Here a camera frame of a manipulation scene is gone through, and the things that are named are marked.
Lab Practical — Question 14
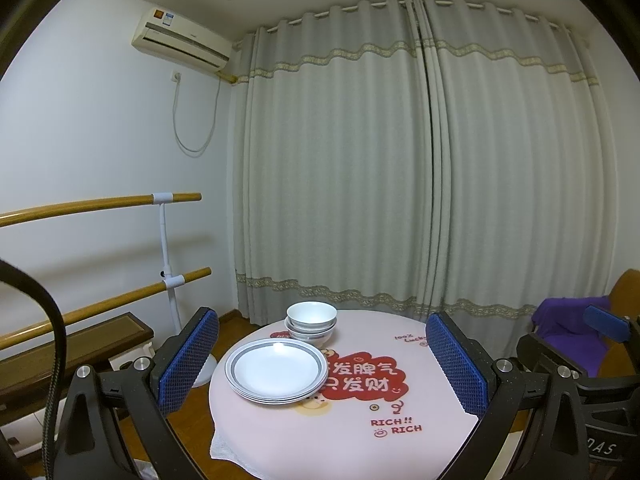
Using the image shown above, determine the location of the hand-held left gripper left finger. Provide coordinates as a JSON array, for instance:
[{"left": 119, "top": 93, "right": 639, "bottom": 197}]
[{"left": 52, "top": 306, "right": 220, "bottom": 480}]

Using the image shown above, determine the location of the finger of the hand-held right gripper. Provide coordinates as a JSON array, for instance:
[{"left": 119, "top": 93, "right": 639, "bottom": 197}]
[
  {"left": 516, "top": 332, "right": 589, "bottom": 391},
  {"left": 584, "top": 304, "right": 640, "bottom": 361}
]

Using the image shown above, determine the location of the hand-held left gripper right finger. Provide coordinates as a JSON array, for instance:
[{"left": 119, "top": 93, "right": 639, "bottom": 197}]
[{"left": 425, "top": 311, "right": 592, "bottom": 480}]

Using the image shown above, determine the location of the wooden chair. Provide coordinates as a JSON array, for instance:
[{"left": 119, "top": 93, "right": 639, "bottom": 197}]
[{"left": 597, "top": 269, "right": 640, "bottom": 378}]

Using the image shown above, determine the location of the purple cloth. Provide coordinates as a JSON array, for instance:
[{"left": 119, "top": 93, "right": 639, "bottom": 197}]
[{"left": 531, "top": 296, "right": 613, "bottom": 378}]

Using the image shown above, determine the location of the dark wooden bench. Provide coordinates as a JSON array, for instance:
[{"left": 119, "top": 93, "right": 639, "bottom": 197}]
[{"left": 0, "top": 311, "right": 154, "bottom": 428}]

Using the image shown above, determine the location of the white lace under tablecloth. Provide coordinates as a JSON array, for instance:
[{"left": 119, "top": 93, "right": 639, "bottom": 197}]
[{"left": 209, "top": 425, "right": 251, "bottom": 472}]

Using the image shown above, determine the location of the white barre stand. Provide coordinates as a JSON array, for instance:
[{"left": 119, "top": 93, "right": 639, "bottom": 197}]
[{"left": 152, "top": 192, "right": 217, "bottom": 388}]

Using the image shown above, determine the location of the round table, pink cloth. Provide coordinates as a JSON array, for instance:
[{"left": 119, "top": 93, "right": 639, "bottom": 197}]
[{"left": 208, "top": 308, "right": 481, "bottom": 480}]

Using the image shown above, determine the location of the white curtain rod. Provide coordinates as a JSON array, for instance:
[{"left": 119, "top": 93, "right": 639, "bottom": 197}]
[{"left": 265, "top": 0, "right": 571, "bottom": 34}]

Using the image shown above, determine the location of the wooden barre rail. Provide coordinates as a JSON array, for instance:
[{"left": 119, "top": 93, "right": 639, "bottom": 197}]
[
  {"left": 0, "top": 267, "right": 212, "bottom": 351},
  {"left": 0, "top": 192, "right": 202, "bottom": 228}
]

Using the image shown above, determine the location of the black cable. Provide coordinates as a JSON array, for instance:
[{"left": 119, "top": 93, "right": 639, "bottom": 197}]
[{"left": 0, "top": 259, "right": 66, "bottom": 480}]

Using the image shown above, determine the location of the white air conditioner power cable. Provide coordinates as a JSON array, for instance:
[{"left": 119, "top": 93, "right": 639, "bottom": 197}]
[{"left": 172, "top": 72, "right": 221, "bottom": 156}]

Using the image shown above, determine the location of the white wall air conditioner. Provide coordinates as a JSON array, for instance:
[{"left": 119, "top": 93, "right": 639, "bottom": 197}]
[{"left": 131, "top": 6, "right": 232, "bottom": 72}]

